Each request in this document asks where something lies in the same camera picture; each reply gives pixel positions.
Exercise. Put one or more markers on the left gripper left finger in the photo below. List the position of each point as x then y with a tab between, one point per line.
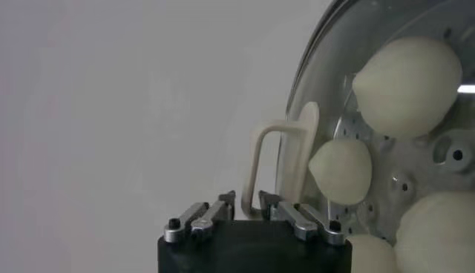
202	219

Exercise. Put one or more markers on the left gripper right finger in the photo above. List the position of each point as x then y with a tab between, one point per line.
297	219

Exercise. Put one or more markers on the round glass pot lid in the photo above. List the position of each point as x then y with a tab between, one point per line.
252	174

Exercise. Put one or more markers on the white steamed baozi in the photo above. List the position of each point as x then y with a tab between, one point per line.
341	172
439	237
371	257
408	87

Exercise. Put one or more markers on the perforated steel steamer basket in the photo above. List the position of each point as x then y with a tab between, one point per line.
412	167

